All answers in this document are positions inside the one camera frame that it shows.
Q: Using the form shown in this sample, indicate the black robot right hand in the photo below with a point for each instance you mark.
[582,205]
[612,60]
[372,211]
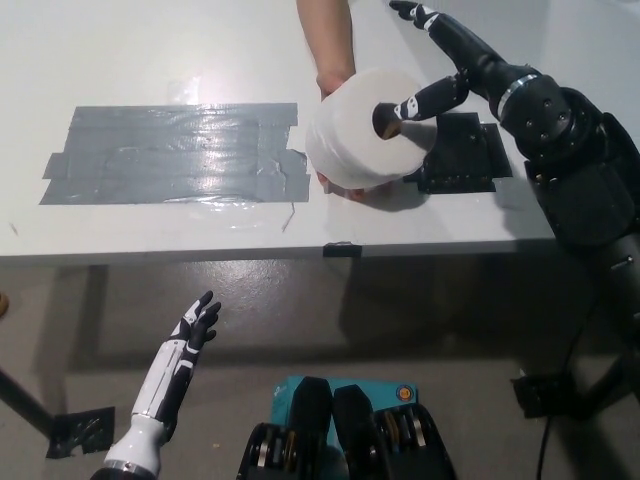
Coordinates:
[475,60]

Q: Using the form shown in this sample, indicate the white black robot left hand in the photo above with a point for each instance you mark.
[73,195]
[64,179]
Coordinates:
[165,380]

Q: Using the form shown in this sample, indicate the person's bare hand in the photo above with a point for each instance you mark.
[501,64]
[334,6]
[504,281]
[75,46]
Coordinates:
[332,82]

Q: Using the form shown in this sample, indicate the white toilet paper roll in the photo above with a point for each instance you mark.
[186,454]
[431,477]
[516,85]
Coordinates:
[340,135]

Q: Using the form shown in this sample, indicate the black teal robot body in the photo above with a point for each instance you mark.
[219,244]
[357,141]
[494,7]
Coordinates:
[350,430]

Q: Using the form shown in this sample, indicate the grey table leg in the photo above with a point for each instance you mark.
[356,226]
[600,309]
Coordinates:
[99,300]

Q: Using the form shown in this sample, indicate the black diagonal pole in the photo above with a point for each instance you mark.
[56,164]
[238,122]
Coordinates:
[25,400]

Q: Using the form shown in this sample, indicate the brown round object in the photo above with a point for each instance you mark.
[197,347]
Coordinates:
[3,303]

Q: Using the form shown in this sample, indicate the black curved stand leg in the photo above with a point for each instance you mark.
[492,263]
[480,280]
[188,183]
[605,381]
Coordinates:
[612,385]

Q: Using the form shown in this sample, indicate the grey duct tape patch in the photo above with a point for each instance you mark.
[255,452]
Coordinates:
[165,157]

